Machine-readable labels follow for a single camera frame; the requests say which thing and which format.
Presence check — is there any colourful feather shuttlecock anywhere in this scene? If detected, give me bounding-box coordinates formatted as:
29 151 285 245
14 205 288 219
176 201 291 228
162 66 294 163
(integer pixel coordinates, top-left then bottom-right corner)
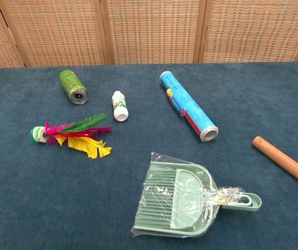
30 112 113 159

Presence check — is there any blue table cloth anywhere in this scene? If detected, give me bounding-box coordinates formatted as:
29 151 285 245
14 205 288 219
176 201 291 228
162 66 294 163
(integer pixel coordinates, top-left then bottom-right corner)
0 60 298 250

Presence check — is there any small white plastic bottle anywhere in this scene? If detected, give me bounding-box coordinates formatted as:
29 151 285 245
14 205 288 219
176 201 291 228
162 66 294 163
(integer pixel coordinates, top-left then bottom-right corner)
111 90 129 122

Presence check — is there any woven folding screen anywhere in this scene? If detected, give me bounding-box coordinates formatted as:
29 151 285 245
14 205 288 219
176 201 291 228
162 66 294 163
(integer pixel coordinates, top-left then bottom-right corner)
0 0 298 70

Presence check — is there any green dustpan brush set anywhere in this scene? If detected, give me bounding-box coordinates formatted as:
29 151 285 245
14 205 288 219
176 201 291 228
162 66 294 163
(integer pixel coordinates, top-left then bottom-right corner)
131 152 263 239

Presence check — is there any blue foil roll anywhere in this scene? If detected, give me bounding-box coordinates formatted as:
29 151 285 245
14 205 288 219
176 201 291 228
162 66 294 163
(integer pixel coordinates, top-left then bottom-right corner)
159 70 219 143

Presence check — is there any wooden rolling pin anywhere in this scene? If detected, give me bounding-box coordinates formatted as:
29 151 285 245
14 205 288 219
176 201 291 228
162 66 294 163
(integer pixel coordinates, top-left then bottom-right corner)
252 135 298 193

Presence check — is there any green drink can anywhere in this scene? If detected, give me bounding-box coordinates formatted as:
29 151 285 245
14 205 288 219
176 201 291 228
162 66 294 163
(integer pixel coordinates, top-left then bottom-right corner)
59 69 89 105

